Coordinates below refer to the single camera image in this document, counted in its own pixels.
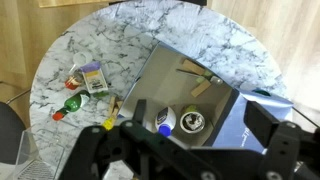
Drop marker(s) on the clear acrylic tray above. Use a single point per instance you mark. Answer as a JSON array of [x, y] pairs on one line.
[[36, 163]]

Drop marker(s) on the wooden block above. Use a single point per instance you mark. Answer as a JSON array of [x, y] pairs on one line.
[[111, 106], [201, 88], [118, 107], [193, 66]]

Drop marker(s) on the dark blue cardboard box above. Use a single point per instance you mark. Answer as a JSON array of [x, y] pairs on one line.
[[166, 80]]

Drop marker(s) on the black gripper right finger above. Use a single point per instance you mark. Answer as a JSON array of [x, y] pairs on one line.
[[261, 121]]

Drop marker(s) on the snack pack with purple edge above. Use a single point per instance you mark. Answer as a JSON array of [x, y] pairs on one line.
[[95, 80]]

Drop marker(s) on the white bottle with blue cap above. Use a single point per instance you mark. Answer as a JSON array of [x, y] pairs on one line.
[[165, 119]]

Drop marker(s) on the green bottle with red cap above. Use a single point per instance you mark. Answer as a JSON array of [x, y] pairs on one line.
[[75, 104]]

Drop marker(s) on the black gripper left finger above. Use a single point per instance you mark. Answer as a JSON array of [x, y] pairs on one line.
[[140, 111]]

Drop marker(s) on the black chair with metal leg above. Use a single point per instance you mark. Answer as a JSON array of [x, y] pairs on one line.
[[10, 133]]

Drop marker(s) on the yellow printed package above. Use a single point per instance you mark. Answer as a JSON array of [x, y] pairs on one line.
[[108, 124]]

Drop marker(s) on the small bottle with red cap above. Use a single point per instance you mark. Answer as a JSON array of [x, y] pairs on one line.
[[71, 82]]

